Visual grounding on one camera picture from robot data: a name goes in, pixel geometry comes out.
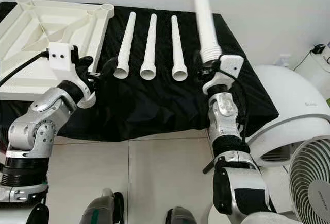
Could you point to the white plastic table leg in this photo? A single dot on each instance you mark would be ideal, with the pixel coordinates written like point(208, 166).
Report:
point(149, 44)
point(203, 18)
point(126, 38)
point(179, 44)

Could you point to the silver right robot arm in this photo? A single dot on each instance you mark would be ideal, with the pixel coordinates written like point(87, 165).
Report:
point(224, 116)

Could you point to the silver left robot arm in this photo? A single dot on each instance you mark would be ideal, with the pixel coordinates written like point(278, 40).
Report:
point(31, 131)

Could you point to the black tablecloth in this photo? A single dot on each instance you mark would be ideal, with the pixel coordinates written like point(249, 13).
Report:
point(160, 105)

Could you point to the white domed appliance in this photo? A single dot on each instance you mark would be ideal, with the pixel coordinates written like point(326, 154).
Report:
point(289, 110)

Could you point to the black metal table leg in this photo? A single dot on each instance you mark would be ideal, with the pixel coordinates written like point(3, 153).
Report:
point(209, 167)

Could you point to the black power plug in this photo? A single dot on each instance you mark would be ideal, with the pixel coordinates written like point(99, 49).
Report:
point(319, 49)

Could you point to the robot left leg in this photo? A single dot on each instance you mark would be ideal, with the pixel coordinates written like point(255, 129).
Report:
point(108, 208)

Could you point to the robot leg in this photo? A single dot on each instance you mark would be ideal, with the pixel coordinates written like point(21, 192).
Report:
point(108, 208)
point(180, 216)

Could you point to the white round stool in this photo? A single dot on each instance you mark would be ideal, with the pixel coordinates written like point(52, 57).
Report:
point(212, 216)

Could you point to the robot right leg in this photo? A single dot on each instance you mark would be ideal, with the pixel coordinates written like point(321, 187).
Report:
point(180, 216)

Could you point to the white floor fan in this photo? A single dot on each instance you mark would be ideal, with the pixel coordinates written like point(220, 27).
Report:
point(309, 183)

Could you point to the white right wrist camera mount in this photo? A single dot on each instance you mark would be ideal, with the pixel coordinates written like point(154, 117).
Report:
point(232, 65)

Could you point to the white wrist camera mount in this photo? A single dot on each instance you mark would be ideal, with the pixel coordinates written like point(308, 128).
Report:
point(61, 58)
point(232, 65)

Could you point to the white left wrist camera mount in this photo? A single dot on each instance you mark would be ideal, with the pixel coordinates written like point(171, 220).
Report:
point(61, 58)

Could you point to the white wall socket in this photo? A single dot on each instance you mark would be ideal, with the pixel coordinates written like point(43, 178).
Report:
point(284, 61)

